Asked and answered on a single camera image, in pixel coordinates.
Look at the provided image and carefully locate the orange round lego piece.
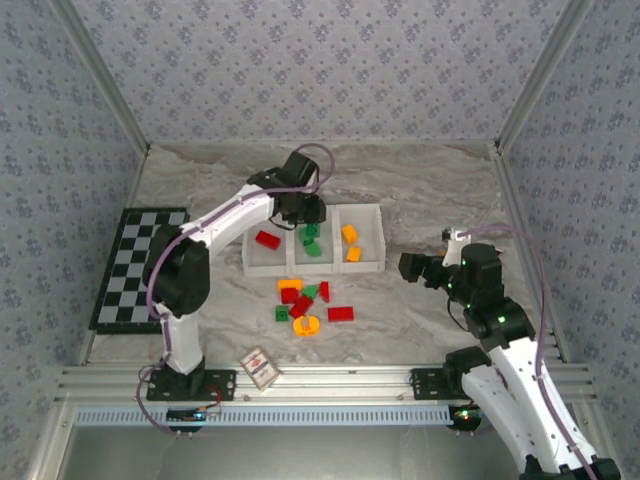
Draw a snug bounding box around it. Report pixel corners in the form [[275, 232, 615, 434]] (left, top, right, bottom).
[[292, 315, 321, 337]]

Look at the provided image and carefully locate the white three-compartment container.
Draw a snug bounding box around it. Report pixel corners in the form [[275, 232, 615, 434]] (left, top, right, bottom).
[[242, 203, 387, 278]]

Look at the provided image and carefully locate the small circuit board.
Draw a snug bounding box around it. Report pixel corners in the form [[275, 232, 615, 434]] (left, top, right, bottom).
[[166, 405, 224, 424], [449, 407, 484, 426]]

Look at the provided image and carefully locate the playing card box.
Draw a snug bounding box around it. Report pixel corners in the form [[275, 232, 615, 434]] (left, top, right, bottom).
[[238, 346, 284, 392]]

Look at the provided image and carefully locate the black grey chessboard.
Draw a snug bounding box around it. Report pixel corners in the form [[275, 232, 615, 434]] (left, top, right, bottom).
[[88, 207, 194, 335]]

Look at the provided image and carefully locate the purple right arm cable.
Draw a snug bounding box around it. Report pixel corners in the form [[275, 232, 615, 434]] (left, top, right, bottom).
[[462, 224, 601, 480]]

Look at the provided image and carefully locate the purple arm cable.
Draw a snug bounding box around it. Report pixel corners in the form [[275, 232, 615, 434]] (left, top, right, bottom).
[[135, 143, 336, 439], [462, 224, 601, 480]]

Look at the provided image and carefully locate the aluminium side rail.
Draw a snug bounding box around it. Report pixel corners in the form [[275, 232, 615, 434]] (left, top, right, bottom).
[[77, 147, 151, 366], [492, 144, 571, 364]]

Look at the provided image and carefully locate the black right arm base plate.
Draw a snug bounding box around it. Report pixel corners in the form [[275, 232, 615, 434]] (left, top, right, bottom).
[[410, 367, 501, 401]]

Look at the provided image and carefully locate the aluminium front rail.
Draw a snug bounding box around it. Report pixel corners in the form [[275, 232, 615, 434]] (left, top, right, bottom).
[[54, 363, 599, 406]]

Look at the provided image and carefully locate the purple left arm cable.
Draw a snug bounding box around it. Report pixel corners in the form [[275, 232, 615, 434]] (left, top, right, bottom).
[[135, 143, 336, 439]]

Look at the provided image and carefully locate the slotted pale blue cable duct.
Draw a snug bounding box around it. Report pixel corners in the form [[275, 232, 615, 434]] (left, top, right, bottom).
[[74, 404, 454, 427]]

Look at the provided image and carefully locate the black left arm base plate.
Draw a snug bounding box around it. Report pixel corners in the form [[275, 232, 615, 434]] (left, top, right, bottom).
[[146, 368, 237, 403]]

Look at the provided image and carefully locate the aluminium frame post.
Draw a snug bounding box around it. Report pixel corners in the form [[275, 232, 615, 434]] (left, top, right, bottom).
[[49, 0, 153, 154], [494, 0, 599, 154]]

